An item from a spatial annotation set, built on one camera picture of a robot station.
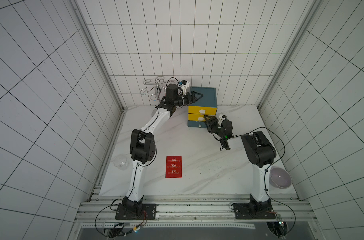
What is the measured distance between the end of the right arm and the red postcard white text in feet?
0.89

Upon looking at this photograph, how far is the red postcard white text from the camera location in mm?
871

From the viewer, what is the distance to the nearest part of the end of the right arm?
0.81 metres
